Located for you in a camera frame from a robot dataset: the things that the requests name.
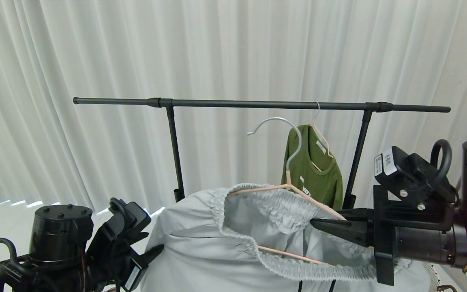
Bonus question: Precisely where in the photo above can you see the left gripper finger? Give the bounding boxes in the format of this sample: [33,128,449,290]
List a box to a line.
[136,243,165,269]

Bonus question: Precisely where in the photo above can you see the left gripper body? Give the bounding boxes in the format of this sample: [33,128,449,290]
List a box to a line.
[86,225,150,292]

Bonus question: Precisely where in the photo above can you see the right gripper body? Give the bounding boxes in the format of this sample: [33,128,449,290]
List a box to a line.
[373,185,458,287]

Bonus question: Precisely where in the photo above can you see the pale grey shorts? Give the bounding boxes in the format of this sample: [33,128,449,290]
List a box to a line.
[139,182,433,292]

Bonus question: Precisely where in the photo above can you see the green printed garment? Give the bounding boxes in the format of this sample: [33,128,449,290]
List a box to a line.
[281,124,344,211]

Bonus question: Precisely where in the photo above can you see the pink clothes hanger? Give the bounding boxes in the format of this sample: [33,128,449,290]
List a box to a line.
[310,102,334,172]
[227,117,347,265]

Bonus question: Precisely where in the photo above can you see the white laundry basket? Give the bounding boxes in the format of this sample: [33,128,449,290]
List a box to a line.
[423,262,458,292]

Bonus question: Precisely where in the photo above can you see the black clothes rack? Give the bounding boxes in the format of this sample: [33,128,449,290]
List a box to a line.
[73,97,451,209]

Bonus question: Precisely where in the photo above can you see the white curtain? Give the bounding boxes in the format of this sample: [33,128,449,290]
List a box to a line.
[0,0,467,215]

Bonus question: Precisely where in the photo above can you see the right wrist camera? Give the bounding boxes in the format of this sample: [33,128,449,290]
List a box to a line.
[373,145,458,228]

